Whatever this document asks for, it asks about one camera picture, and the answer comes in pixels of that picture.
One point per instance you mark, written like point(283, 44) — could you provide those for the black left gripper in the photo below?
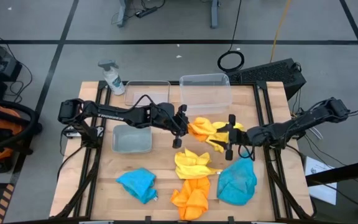
point(172, 121)

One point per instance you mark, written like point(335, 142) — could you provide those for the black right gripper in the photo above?
point(244, 137)

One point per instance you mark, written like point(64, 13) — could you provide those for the yellow microfiber towel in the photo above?
point(191, 168)
point(216, 136)

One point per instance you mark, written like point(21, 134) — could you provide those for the orange microfiber towel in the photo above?
point(191, 199)
point(200, 126)

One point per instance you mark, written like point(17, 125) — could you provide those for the large blue microfiber towel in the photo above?
point(236, 183)

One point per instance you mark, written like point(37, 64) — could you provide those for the small blue microfiber towel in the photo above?
point(137, 183)

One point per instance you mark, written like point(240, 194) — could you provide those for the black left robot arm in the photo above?
point(113, 115)

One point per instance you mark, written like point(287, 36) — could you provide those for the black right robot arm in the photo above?
point(297, 127)

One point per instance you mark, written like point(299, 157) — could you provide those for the large clear plastic container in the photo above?
point(205, 93)

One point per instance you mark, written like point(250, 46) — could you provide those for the small clear plastic container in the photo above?
point(148, 93)

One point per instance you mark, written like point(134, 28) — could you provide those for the grey plastic basket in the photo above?
point(132, 140)

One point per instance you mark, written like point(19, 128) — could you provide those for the white spray bottle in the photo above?
point(113, 81)

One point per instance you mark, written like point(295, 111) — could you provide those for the white paper sheet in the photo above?
point(325, 194)

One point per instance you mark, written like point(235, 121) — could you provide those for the grey desk leg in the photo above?
point(123, 14)
point(214, 15)

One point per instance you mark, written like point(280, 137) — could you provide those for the black power strip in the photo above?
point(146, 12)

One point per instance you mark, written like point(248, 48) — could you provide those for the black metal beam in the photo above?
point(346, 171)

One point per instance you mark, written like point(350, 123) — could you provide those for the orange vacuum cleaner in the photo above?
point(8, 124)

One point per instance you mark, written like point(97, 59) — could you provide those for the black aluminium table frame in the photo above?
point(89, 202)

